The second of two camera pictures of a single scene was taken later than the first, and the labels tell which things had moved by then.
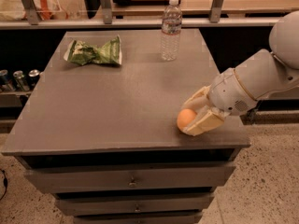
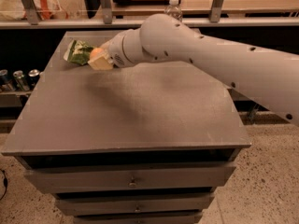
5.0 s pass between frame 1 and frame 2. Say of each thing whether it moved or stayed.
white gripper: moved
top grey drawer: stayed
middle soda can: stayed
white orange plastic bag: stayed
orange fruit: moved
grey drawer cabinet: stayed
